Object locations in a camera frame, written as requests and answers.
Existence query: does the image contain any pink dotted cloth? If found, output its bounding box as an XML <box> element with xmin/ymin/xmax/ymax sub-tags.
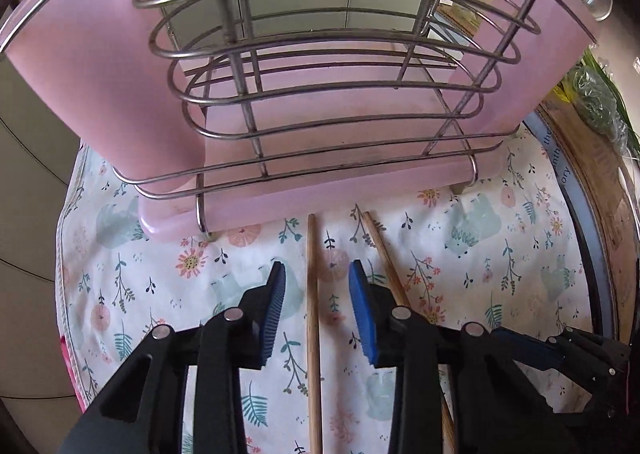
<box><xmin>59</xmin><ymin>334</ymin><xmax>87</xmax><ymax>412</ymax></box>

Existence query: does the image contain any wide pink plastic cup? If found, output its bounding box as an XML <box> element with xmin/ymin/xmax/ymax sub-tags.
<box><xmin>442</xmin><ymin>0</ymin><xmax>600</xmax><ymax>137</ymax></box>

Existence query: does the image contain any metal wire utensil rack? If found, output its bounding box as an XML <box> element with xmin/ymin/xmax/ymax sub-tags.
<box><xmin>0</xmin><ymin>0</ymin><xmax>603</xmax><ymax>241</ymax></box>

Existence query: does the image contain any light wooden chopstick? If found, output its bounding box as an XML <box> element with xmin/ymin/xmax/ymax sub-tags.
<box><xmin>361</xmin><ymin>211</ymin><xmax>458</xmax><ymax>454</ymax></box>
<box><xmin>306</xmin><ymin>214</ymin><xmax>324</xmax><ymax>454</ymax></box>

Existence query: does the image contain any pink plastic drip tray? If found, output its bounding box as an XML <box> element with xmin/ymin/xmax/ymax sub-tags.
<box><xmin>137</xmin><ymin>84</ymin><xmax>507</xmax><ymax>243</ymax></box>

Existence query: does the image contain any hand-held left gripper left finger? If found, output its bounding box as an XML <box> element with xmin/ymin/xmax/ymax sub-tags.
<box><xmin>57</xmin><ymin>260</ymin><xmax>287</xmax><ymax>454</ymax></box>

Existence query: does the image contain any floral white cloth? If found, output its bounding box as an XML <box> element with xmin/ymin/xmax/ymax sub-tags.
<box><xmin>55</xmin><ymin>124</ymin><xmax>619</xmax><ymax>454</ymax></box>

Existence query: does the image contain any bag of green vegetables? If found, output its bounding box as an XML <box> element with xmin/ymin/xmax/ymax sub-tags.
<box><xmin>562</xmin><ymin>50</ymin><xmax>640</xmax><ymax>157</ymax></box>

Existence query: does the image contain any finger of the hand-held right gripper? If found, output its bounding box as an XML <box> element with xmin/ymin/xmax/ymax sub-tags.
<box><xmin>492</xmin><ymin>325</ymin><xmax>632</xmax><ymax>387</ymax></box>

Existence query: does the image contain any tall pink plastic cup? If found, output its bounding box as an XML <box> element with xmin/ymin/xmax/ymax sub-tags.
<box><xmin>0</xmin><ymin>0</ymin><xmax>213</xmax><ymax>185</ymax></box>

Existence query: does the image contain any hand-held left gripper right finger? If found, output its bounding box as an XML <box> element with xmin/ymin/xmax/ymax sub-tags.
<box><xmin>348</xmin><ymin>259</ymin><xmax>573</xmax><ymax>454</ymax></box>

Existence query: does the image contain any cardboard box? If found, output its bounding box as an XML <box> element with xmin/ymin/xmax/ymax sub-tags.
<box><xmin>539</xmin><ymin>99</ymin><xmax>640</xmax><ymax>297</ymax></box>

